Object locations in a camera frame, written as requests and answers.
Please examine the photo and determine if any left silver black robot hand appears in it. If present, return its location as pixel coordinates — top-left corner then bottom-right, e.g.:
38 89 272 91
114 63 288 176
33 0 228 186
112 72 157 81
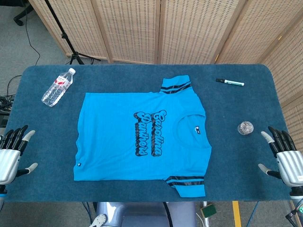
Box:
0 124 38 185

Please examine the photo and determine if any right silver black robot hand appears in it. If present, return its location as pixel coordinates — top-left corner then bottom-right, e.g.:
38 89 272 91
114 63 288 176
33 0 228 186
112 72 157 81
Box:
258 126 303 187

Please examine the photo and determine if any blue printed t-shirt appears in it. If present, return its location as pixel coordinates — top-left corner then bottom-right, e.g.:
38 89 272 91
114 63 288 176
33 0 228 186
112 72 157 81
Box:
73 75 212 198

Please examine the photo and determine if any black box device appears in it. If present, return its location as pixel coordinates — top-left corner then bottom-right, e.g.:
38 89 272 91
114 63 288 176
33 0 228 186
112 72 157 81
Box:
0 113 10 128

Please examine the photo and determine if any yellow floor tape strip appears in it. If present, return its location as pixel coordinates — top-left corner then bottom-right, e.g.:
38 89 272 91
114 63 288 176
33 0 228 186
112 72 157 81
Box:
232 201 242 227

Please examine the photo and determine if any clear plastic water bottle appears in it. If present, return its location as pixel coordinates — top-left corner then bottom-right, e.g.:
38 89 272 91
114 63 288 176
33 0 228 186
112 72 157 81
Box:
41 68 76 107

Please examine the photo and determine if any green yellow sponge block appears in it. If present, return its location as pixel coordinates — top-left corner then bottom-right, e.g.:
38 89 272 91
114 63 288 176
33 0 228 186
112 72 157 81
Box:
200 203 217 218

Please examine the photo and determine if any white marker pen black cap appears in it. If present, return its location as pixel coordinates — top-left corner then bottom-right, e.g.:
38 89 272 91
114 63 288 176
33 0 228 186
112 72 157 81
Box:
215 78 245 87

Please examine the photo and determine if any black tripod stand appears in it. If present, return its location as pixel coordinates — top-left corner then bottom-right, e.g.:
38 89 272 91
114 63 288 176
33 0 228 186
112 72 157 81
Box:
44 0 101 65

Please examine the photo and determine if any grey robot torso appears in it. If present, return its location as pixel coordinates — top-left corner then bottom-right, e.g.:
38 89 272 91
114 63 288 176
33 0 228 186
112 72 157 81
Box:
96 201 197 227

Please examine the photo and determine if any black office chair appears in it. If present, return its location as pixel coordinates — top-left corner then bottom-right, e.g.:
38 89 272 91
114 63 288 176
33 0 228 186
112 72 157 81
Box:
13 0 34 26

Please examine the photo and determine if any blue carpet table cover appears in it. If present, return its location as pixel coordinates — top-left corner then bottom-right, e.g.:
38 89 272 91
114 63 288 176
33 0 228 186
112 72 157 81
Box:
4 64 302 203

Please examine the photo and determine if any wooden rattan folding screen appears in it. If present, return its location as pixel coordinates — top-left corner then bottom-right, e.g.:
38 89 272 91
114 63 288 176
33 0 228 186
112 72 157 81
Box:
28 0 303 227

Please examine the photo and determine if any thin blue cable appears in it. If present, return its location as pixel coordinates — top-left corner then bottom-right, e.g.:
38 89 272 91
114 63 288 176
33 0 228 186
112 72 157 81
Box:
250 201 260 227

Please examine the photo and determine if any black cable bundle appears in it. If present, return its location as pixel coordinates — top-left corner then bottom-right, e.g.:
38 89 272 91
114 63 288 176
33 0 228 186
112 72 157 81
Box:
0 75 22 114

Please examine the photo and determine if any white metal bracket plate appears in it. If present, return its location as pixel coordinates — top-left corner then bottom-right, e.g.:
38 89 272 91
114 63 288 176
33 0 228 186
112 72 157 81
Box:
91 214 107 227

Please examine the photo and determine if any thin black floor cable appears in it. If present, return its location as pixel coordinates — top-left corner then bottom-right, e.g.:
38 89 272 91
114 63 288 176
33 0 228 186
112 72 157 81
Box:
25 14 41 66

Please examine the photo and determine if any thick black torso cable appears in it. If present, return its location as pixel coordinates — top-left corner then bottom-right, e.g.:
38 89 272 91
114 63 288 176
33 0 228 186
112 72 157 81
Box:
162 201 172 227

